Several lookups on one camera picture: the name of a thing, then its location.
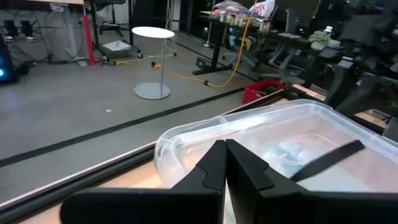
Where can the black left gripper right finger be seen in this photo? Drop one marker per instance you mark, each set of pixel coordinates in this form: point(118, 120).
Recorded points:
point(311, 208)

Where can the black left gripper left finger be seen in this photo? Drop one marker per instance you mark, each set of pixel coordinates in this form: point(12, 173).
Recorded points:
point(155, 208)

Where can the clear plastic storage container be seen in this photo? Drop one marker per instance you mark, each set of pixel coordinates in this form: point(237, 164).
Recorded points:
point(161, 161)

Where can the clear plastic container lid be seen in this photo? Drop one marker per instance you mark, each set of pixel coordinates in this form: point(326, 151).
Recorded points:
point(248, 124)

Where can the red plastic crate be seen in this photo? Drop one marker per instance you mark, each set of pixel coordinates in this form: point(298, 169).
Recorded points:
point(258, 90)

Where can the small potted plant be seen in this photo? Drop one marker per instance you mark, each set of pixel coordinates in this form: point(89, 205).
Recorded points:
point(318, 40)

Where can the black table base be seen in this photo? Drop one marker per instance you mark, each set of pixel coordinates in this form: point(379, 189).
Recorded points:
point(214, 49)

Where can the grey office chair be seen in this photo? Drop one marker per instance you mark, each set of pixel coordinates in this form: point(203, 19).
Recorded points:
point(286, 40)

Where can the round grey stand base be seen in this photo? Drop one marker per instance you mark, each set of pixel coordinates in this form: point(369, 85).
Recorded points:
point(154, 32)

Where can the red pole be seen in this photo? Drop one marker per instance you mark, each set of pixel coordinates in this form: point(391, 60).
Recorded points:
point(88, 40)

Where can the black office chair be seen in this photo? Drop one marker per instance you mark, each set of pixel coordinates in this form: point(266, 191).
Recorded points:
point(112, 25)

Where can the pile of packaged goods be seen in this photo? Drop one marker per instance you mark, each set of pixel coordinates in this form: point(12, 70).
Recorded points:
point(245, 12)

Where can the person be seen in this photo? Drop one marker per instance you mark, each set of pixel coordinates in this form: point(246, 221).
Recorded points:
point(18, 31)

